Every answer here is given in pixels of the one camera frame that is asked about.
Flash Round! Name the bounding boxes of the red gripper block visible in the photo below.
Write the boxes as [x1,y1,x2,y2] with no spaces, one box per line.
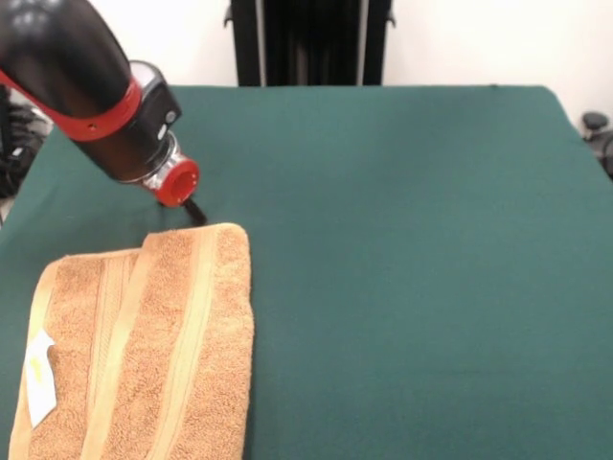
[152,156,210,226]

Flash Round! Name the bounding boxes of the tan terry towel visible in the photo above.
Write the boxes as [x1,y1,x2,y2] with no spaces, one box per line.
[8,221,256,460]

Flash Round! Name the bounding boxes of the dark green table cloth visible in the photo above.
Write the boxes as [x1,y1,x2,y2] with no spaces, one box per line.
[0,84,613,460]

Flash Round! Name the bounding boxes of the grey chair base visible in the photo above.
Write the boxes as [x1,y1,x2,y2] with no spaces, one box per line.
[581,111,613,181]

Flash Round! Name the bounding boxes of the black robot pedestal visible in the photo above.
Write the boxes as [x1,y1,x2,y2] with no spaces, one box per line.
[222,0,398,88]

